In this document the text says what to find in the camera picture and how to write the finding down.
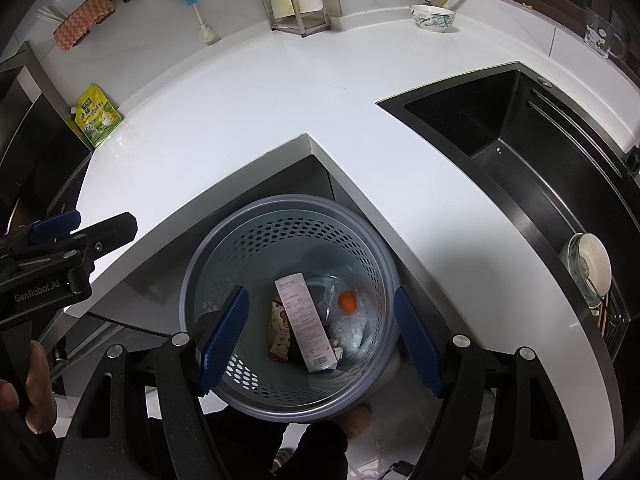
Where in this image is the blue white bottle brush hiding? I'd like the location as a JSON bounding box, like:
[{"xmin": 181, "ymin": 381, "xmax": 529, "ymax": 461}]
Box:
[{"xmin": 182, "ymin": 0, "xmax": 218, "ymax": 45}]

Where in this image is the clear glass bowl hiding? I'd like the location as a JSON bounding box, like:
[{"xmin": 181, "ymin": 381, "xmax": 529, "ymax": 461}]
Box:
[{"xmin": 322, "ymin": 274, "xmax": 376, "ymax": 322}]

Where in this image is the red patterned snack wrapper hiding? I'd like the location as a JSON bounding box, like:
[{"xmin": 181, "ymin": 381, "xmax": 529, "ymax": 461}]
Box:
[{"xmin": 268, "ymin": 300, "xmax": 296, "ymax": 363}]

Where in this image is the black kitchen sink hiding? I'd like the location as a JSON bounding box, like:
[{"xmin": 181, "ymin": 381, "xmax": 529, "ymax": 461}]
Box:
[{"xmin": 376, "ymin": 62, "xmax": 640, "ymax": 396}]

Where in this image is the steel cutting board rack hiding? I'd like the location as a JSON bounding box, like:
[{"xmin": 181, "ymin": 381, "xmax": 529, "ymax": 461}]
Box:
[{"xmin": 259, "ymin": 0, "xmax": 332, "ymax": 38}]

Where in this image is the clear glass mug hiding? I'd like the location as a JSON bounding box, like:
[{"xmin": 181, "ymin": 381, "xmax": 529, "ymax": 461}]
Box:
[{"xmin": 582, "ymin": 7, "xmax": 628, "ymax": 61}]

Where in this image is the white bowl in sink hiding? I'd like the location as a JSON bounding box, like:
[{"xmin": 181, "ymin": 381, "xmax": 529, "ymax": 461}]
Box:
[{"xmin": 559, "ymin": 232, "xmax": 613, "ymax": 308}]

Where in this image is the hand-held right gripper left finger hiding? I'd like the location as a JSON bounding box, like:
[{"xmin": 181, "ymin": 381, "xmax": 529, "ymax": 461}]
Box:
[{"xmin": 52, "ymin": 286, "xmax": 251, "ymax": 480}]

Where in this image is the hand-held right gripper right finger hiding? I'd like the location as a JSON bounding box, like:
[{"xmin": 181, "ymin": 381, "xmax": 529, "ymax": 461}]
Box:
[{"xmin": 392, "ymin": 284, "xmax": 621, "ymax": 480}]

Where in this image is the person's foot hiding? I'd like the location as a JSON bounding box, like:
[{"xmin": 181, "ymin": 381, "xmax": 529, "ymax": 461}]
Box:
[{"xmin": 345, "ymin": 405, "xmax": 374, "ymax": 441}]

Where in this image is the white patterned ceramic bowl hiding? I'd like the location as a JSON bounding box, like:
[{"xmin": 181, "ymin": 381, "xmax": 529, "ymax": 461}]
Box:
[{"xmin": 410, "ymin": 4, "xmax": 457, "ymax": 33}]

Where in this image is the bundle of white sticks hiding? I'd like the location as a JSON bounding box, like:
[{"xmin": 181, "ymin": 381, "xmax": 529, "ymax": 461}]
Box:
[{"xmin": 36, "ymin": 5, "xmax": 68, "ymax": 28}]

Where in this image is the pink white box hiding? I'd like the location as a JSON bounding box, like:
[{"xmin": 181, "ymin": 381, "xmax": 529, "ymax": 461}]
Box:
[{"xmin": 274, "ymin": 272, "xmax": 337, "ymax": 373}]

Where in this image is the person's left hand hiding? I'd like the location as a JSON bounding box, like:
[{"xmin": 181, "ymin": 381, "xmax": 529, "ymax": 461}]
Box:
[{"xmin": 0, "ymin": 340, "xmax": 58, "ymax": 436}]

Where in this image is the orange zigzag dish cloth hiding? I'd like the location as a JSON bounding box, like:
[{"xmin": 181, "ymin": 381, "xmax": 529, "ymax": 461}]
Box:
[{"xmin": 52, "ymin": 0, "xmax": 116, "ymax": 53}]

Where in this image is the dark kitchen appliance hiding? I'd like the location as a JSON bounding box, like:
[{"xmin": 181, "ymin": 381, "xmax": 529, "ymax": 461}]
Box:
[{"xmin": 0, "ymin": 42, "xmax": 93, "ymax": 233}]

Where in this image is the person's dark trouser leg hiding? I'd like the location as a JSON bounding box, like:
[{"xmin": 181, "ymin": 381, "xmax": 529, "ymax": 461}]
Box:
[{"xmin": 200, "ymin": 410, "xmax": 351, "ymax": 480}]

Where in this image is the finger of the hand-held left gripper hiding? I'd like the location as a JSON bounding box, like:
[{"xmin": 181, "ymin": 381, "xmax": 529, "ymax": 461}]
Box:
[
  {"xmin": 27, "ymin": 210, "xmax": 82, "ymax": 242},
  {"xmin": 62, "ymin": 211, "xmax": 139, "ymax": 258}
]

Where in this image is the grey perforated trash bin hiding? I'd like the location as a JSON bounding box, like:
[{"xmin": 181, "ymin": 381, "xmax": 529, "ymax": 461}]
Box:
[{"xmin": 179, "ymin": 194, "xmax": 401, "ymax": 423}]

